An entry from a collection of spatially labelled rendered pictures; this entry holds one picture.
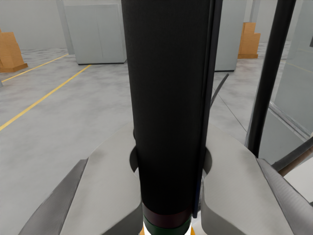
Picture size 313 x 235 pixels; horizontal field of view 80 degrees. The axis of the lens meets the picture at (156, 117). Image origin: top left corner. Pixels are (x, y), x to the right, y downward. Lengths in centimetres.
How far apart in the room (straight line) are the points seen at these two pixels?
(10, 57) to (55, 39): 592
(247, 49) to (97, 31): 560
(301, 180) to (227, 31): 556
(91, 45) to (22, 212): 625
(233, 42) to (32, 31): 1171
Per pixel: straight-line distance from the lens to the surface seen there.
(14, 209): 236
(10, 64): 841
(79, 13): 767
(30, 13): 1436
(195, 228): 20
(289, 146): 132
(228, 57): 609
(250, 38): 837
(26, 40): 1481
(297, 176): 56
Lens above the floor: 154
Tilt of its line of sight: 28 degrees down
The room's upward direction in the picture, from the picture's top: 2 degrees counter-clockwise
